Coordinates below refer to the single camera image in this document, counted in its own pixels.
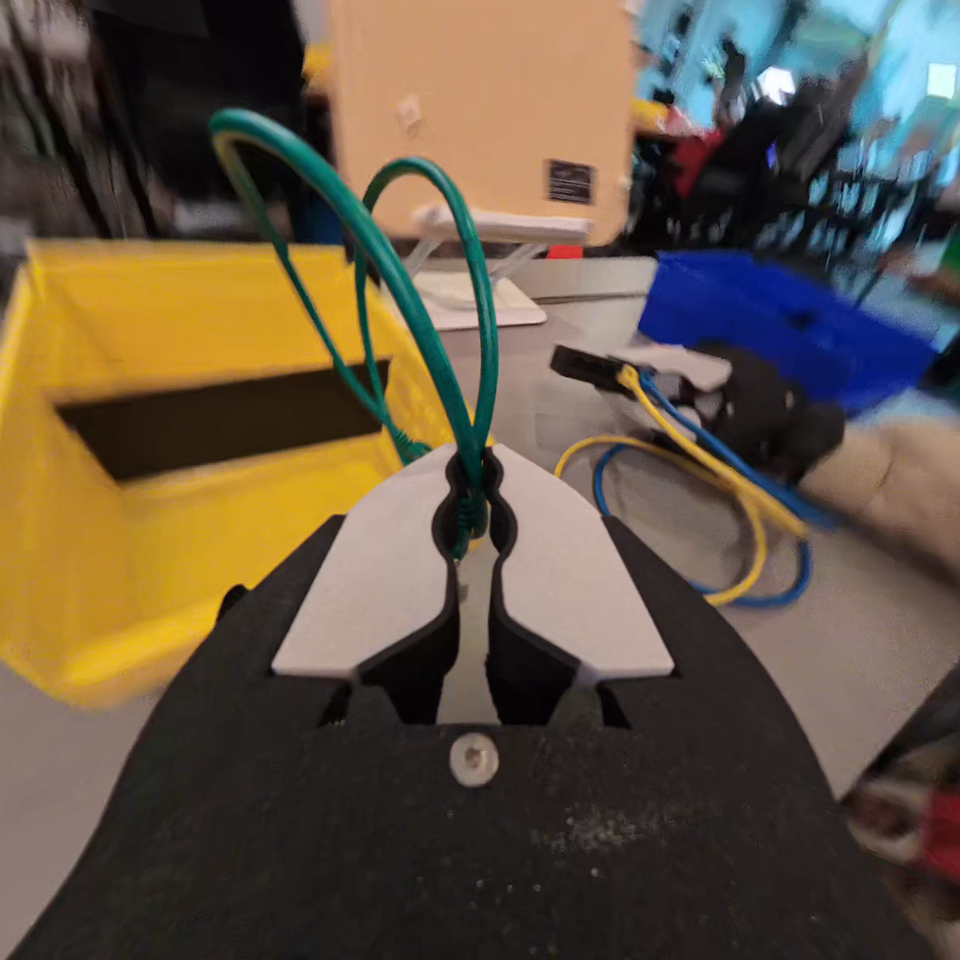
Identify yellow ethernet cable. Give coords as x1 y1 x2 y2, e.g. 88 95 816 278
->
553 365 811 607

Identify blue plastic bin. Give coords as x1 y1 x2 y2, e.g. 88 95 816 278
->
637 251 939 414

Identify light wooden board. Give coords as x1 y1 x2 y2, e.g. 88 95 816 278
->
330 0 639 245

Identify black ethernet port block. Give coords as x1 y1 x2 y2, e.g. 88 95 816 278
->
549 345 639 391

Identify blue ethernet cable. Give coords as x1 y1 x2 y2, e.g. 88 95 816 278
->
594 371 837 607

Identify yellow plastic bin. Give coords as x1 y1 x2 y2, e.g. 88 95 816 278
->
0 238 481 710

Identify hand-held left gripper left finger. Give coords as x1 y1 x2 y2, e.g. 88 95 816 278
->
271 442 462 726

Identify green ethernet cable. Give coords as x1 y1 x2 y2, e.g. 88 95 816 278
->
208 108 502 562

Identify person's right hand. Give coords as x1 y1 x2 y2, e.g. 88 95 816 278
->
795 418 960 580

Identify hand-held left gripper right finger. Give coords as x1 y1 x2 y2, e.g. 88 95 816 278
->
486 442 675 726

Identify white stand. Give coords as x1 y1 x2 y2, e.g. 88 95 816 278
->
408 204 594 331

